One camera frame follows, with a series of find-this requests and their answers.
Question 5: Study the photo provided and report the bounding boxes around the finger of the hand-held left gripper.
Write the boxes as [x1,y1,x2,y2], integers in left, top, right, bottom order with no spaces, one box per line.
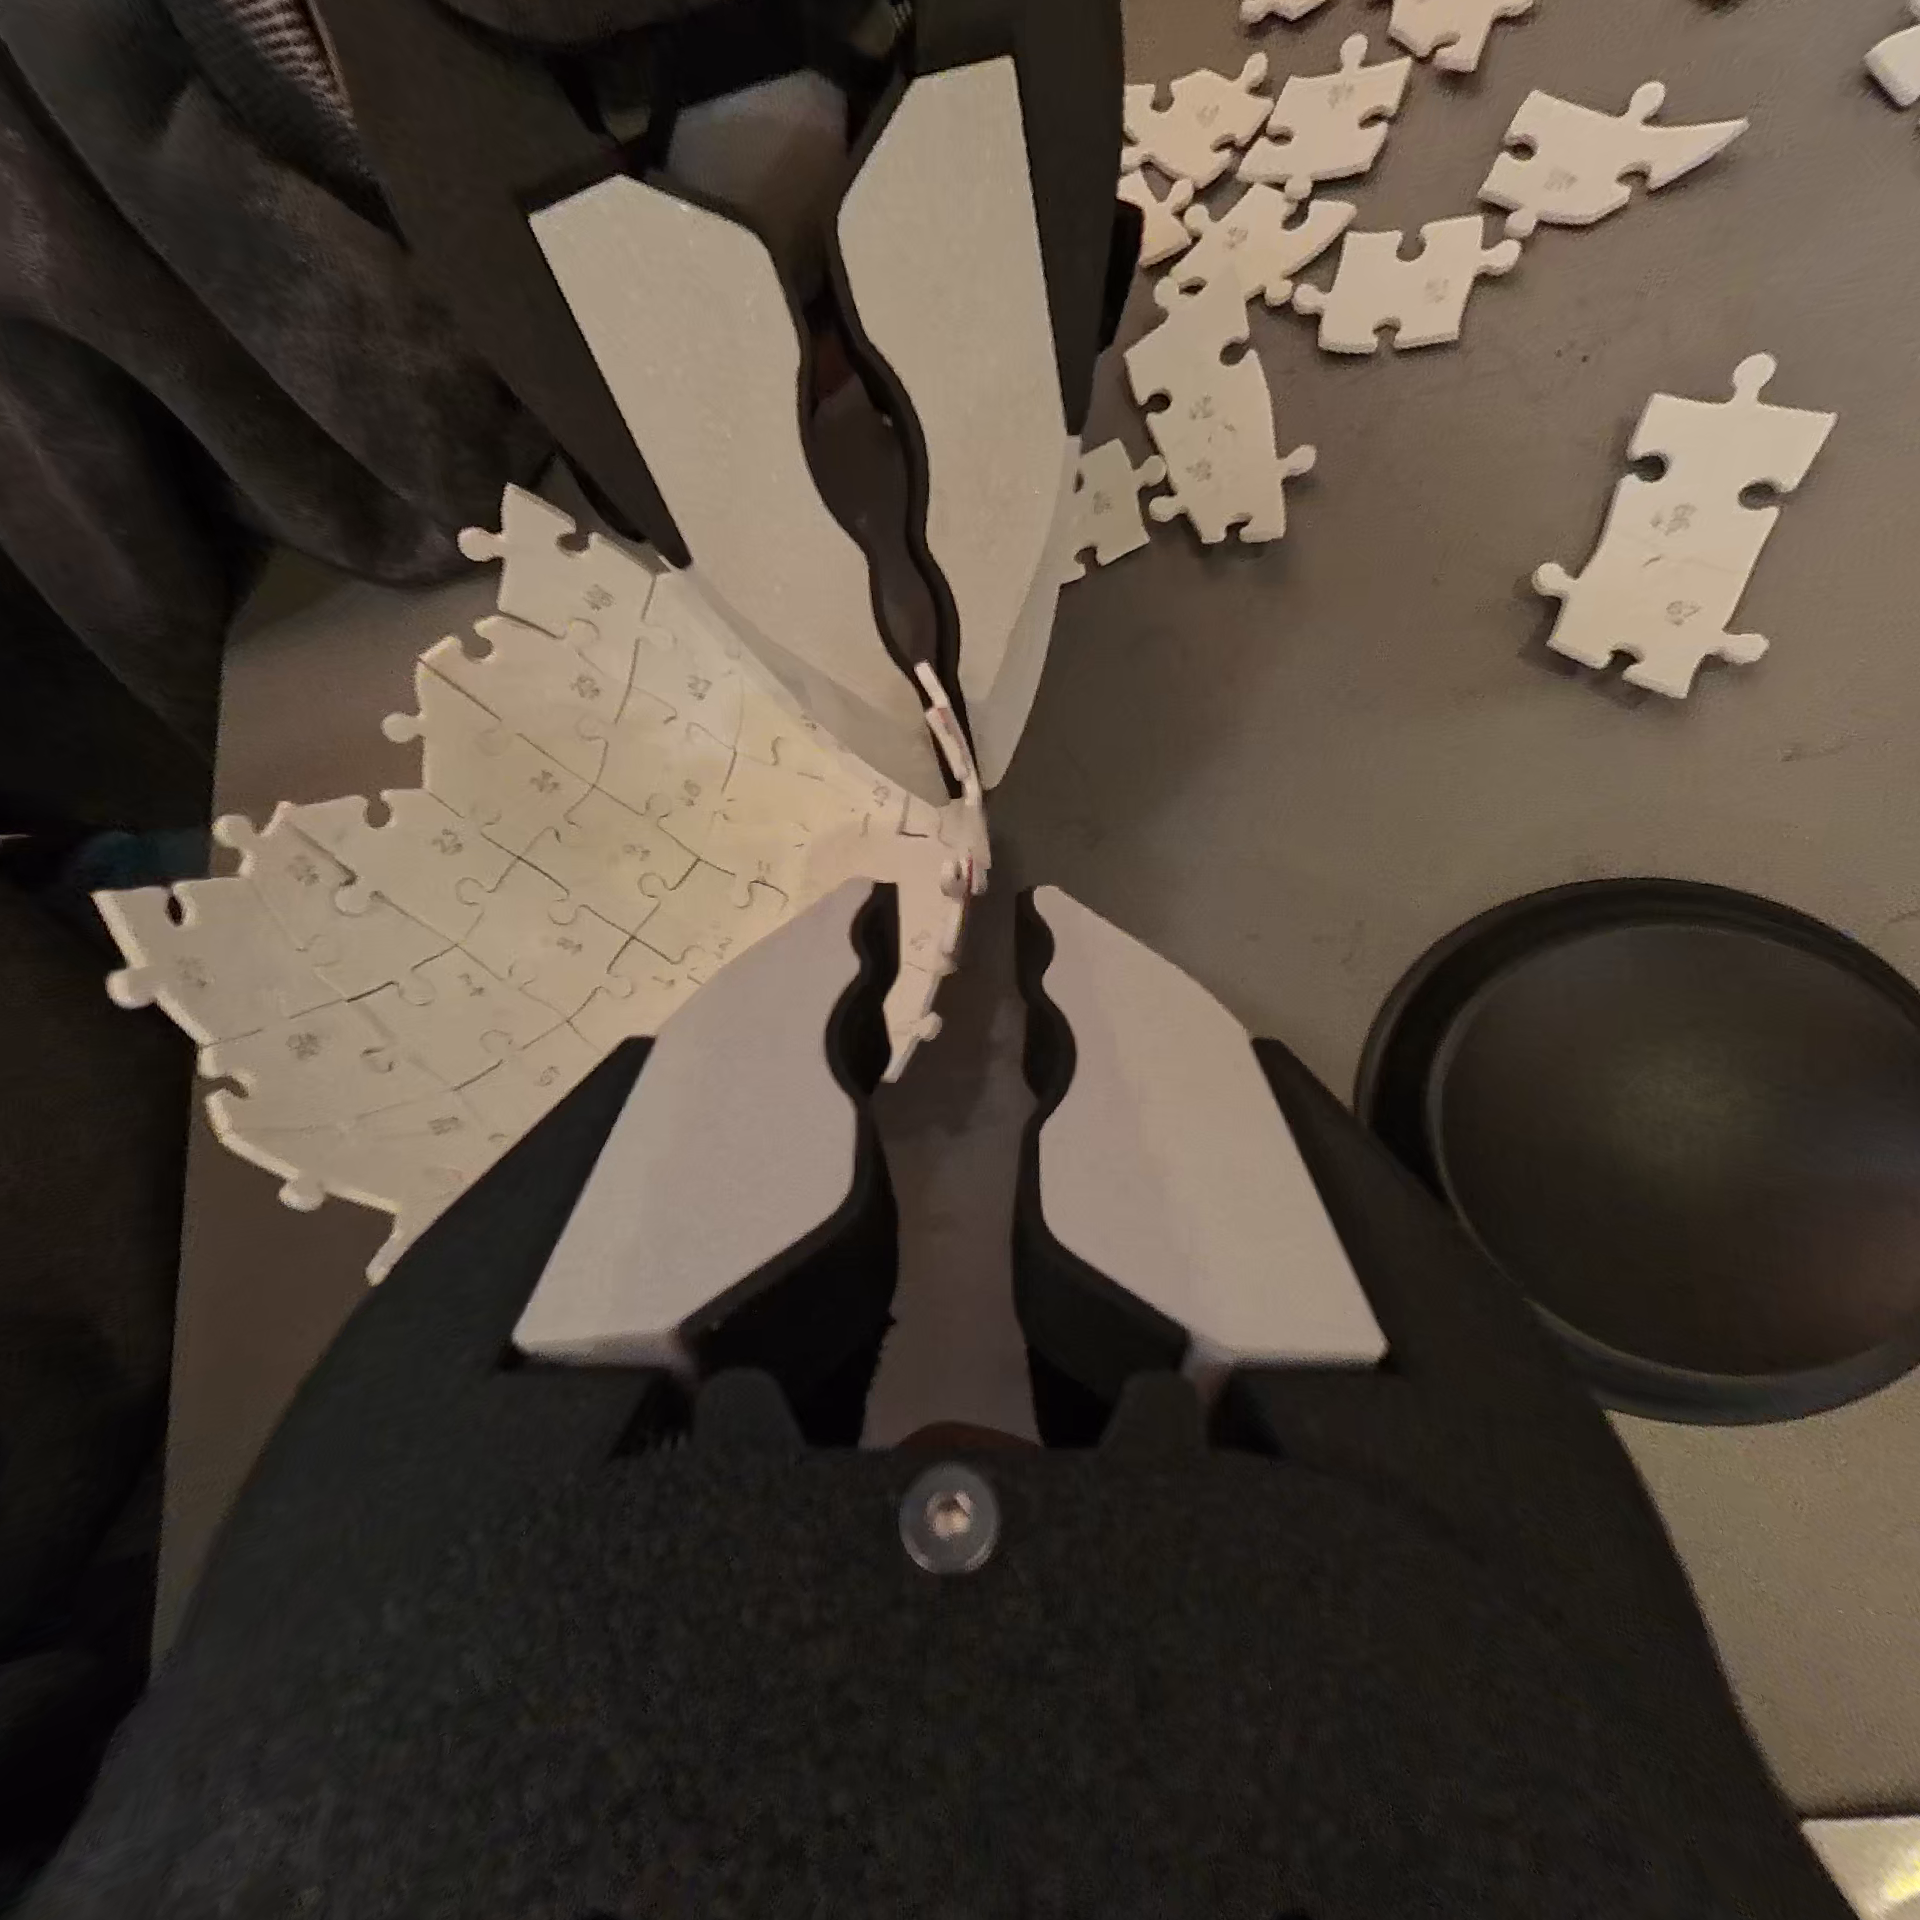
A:
[832,66,1125,790]
[529,171,963,790]

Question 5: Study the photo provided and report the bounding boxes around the group of white puzzle pieces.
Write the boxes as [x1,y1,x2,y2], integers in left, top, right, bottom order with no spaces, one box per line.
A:
[1057,0,1920,704]

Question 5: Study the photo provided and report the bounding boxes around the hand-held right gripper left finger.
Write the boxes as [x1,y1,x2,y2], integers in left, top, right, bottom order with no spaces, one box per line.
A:
[513,882,902,1369]

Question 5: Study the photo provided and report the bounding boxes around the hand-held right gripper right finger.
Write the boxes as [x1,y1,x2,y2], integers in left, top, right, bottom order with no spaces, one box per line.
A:
[1017,884,1389,1375]

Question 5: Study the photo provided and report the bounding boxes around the black round puzzle stand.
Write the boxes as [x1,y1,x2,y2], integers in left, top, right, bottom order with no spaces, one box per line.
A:
[1354,881,1920,1426]

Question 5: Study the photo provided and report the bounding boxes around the person's left forearm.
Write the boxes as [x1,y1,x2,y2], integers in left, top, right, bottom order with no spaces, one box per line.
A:
[0,0,564,769]

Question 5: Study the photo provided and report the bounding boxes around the partly built colourful puzzle ball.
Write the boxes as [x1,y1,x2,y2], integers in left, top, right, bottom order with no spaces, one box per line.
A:
[90,482,995,1284]

